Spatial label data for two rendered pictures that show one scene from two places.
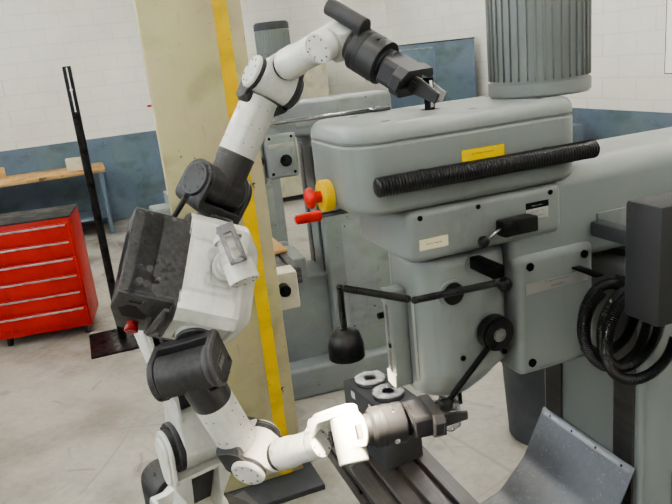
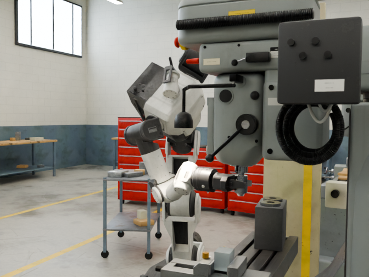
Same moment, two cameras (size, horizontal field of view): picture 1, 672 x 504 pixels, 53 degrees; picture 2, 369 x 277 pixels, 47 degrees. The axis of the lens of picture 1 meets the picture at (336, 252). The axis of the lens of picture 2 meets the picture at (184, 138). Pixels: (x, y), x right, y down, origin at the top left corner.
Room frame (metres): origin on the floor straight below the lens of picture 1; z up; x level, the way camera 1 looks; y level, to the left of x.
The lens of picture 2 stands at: (0.06, -1.11, 1.48)
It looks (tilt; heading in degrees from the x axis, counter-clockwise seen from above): 3 degrees down; 43
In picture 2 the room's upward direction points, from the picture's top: 1 degrees clockwise
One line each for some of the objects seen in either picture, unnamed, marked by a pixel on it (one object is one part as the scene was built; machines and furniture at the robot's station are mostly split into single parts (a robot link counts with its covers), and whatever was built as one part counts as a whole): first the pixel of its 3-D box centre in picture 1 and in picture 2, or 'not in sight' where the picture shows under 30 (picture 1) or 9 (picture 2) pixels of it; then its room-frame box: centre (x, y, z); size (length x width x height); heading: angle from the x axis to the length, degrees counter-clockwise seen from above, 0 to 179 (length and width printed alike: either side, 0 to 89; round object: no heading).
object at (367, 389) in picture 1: (381, 415); (270, 221); (1.73, -0.08, 1.00); 0.22 x 0.12 x 0.20; 26
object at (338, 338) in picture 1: (345, 341); (183, 119); (1.23, 0.00, 1.47); 0.07 x 0.07 x 0.06
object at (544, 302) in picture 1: (522, 293); (297, 120); (1.38, -0.39, 1.47); 0.24 x 0.19 x 0.26; 19
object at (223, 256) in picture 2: not in sight; (224, 259); (1.15, -0.27, 1.01); 0.06 x 0.05 x 0.06; 22
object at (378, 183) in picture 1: (491, 166); (241, 20); (1.19, -0.29, 1.79); 0.45 x 0.04 x 0.04; 109
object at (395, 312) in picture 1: (396, 336); (213, 126); (1.28, -0.11, 1.45); 0.04 x 0.04 x 0.21; 19
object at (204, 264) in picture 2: not in sight; (207, 263); (1.13, -0.22, 0.99); 0.12 x 0.06 x 0.04; 22
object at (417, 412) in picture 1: (410, 420); (218, 181); (1.30, -0.12, 1.24); 0.13 x 0.12 x 0.10; 12
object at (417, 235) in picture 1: (455, 211); (255, 60); (1.33, -0.25, 1.68); 0.34 x 0.24 x 0.10; 109
